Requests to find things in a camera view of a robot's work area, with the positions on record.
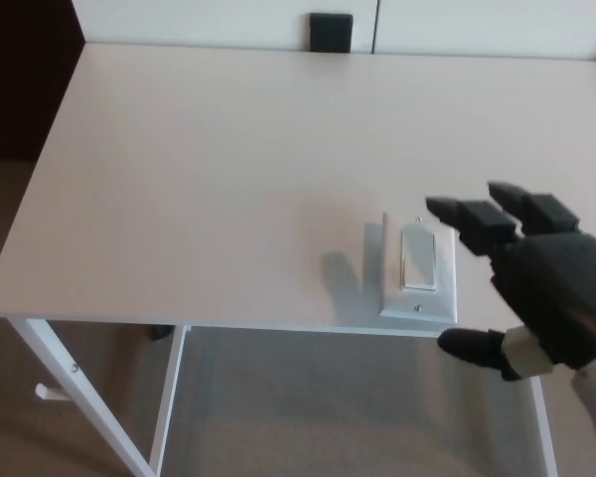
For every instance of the black square wall panel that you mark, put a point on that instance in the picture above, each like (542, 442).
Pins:
(330, 32)

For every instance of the white table with metal legs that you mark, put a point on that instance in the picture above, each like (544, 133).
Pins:
(179, 174)

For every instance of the white cabinet row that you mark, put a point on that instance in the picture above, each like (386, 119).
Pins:
(179, 20)

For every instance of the white peg on table leg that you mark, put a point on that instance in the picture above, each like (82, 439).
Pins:
(47, 391)

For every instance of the grey switch base box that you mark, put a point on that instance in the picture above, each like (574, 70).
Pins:
(375, 258)

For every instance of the white light switch plate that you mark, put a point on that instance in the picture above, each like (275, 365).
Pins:
(444, 278)

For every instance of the dark brown cabinet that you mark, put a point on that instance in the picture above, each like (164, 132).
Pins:
(20, 74)

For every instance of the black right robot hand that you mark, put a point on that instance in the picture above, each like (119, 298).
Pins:
(551, 288)

